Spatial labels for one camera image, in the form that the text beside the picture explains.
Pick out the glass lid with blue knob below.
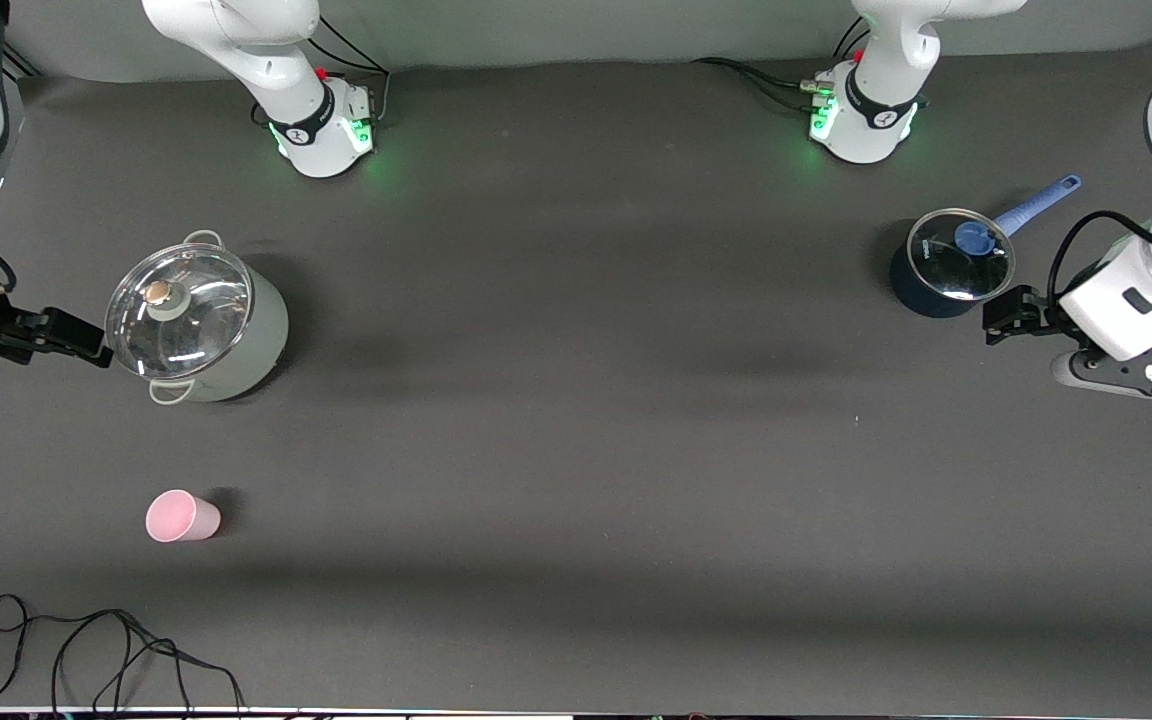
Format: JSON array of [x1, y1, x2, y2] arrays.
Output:
[[906, 208, 1017, 303]]

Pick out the grey-green stockpot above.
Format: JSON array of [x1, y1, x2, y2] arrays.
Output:
[[106, 230, 289, 404]]

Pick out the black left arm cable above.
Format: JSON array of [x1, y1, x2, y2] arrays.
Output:
[[1044, 208, 1152, 301]]

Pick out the black right arm base cables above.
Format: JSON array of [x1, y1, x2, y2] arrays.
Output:
[[301, 15, 393, 127]]

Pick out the pink cup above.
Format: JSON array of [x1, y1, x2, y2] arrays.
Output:
[[145, 489, 222, 544]]

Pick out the dark blue saucepan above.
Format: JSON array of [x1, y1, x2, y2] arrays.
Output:
[[889, 175, 1084, 319]]

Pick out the black left arm base cables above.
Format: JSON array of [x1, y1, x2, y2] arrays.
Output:
[[691, 20, 869, 113]]

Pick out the glass stockpot lid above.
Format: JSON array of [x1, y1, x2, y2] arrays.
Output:
[[104, 243, 255, 381]]

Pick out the black arm base cables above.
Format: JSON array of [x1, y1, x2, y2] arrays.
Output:
[[301, 15, 393, 127], [691, 20, 869, 113]]

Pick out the thin black cable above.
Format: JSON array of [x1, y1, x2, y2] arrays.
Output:
[[0, 593, 247, 716]]

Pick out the dark grey table mat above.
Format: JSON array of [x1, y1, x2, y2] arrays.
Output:
[[0, 38, 1152, 713]]

